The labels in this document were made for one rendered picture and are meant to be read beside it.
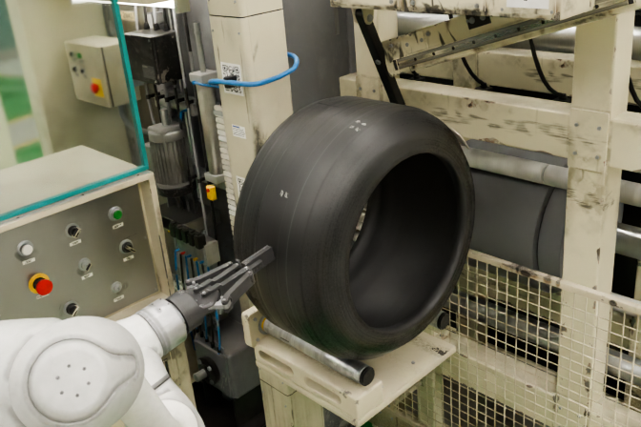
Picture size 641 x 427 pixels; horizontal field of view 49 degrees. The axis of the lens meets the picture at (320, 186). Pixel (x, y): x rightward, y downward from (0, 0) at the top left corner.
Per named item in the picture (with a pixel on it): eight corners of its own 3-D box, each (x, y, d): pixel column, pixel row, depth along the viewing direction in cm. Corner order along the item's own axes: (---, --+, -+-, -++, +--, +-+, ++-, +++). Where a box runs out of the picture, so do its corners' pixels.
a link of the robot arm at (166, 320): (127, 306, 126) (155, 288, 129) (142, 345, 130) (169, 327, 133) (155, 324, 120) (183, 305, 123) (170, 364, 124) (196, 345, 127)
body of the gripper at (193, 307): (182, 309, 123) (223, 281, 129) (155, 293, 129) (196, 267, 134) (193, 341, 127) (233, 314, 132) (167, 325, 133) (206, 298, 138)
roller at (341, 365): (260, 334, 180) (258, 318, 178) (274, 325, 183) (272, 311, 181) (362, 390, 156) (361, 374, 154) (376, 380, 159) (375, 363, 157)
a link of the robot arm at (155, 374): (124, 316, 129) (164, 376, 129) (47, 367, 120) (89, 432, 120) (138, 304, 120) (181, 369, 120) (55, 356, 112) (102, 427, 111)
